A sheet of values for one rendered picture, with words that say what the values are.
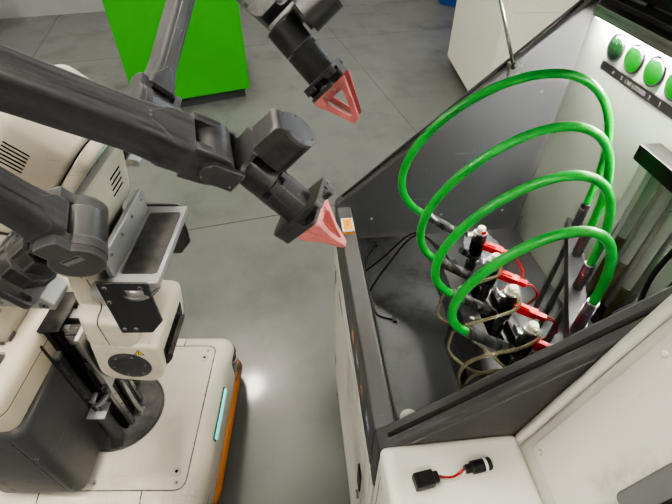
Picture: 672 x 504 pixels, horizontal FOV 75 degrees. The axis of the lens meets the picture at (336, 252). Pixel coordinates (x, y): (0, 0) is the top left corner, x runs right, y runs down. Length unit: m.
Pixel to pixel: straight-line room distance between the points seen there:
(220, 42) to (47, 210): 3.39
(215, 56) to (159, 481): 3.24
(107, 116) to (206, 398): 1.23
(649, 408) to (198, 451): 1.26
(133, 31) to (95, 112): 3.37
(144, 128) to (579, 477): 0.70
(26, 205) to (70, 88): 0.20
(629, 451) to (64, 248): 0.76
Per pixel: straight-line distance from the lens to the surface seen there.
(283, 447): 1.83
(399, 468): 0.75
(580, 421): 0.71
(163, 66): 1.10
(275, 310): 2.18
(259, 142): 0.59
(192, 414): 1.63
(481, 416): 0.74
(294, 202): 0.64
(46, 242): 0.71
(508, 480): 0.78
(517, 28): 3.70
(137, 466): 1.61
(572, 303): 0.86
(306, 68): 0.81
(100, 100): 0.56
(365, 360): 0.87
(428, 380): 1.00
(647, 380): 0.63
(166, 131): 0.56
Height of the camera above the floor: 1.68
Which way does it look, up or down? 43 degrees down
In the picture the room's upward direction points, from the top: straight up
